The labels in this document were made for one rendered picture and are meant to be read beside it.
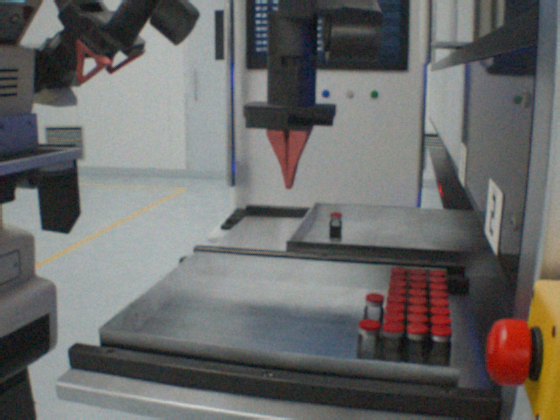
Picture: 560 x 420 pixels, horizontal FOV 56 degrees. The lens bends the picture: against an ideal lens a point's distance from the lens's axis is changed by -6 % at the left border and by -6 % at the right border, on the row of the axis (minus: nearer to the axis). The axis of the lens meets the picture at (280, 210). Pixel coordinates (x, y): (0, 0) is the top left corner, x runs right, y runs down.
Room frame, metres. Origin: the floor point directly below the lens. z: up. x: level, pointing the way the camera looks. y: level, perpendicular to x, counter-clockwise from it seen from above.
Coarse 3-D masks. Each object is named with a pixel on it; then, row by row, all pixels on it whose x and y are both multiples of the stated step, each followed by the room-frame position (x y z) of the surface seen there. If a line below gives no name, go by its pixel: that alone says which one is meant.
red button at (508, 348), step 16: (512, 320) 0.29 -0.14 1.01; (496, 336) 0.28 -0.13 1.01; (512, 336) 0.28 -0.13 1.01; (528, 336) 0.28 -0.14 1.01; (496, 352) 0.28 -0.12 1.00; (512, 352) 0.27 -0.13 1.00; (528, 352) 0.27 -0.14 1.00; (496, 368) 0.27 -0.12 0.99; (512, 368) 0.27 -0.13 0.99; (528, 368) 0.27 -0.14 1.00; (512, 384) 0.27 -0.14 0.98
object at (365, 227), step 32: (320, 224) 1.00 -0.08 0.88; (352, 224) 1.00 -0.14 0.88; (384, 224) 1.00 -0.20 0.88; (416, 224) 1.00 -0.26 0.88; (448, 224) 0.98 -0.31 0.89; (480, 224) 0.97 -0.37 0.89; (384, 256) 0.76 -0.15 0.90; (416, 256) 0.75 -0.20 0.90; (448, 256) 0.74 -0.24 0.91; (480, 256) 0.73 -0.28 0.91
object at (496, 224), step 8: (496, 192) 0.52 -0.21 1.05; (488, 200) 0.56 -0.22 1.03; (496, 200) 0.51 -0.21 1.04; (488, 208) 0.56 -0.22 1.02; (496, 208) 0.51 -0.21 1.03; (488, 216) 0.55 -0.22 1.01; (496, 216) 0.50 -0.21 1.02; (488, 224) 0.55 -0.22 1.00; (496, 224) 0.50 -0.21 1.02; (488, 232) 0.54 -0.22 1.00; (496, 232) 0.50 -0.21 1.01; (496, 240) 0.49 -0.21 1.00; (496, 248) 0.49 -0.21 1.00
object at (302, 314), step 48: (192, 288) 0.68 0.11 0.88; (240, 288) 0.68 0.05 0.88; (288, 288) 0.68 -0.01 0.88; (336, 288) 0.68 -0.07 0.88; (384, 288) 0.67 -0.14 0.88; (144, 336) 0.47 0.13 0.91; (192, 336) 0.54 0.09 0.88; (240, 336) 0.54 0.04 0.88; (288, 336) 0.54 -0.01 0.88; (336, 336) 0.54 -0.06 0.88; (432, 384) 0.41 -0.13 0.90
